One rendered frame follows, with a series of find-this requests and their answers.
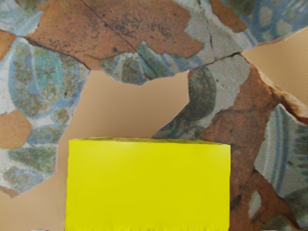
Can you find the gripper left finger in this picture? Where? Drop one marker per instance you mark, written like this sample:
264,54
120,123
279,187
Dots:
39,230

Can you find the yellow block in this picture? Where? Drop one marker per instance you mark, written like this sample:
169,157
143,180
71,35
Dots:
146,187

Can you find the worn painted terracotta plate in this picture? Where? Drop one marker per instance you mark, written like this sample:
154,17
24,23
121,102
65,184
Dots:
134,31

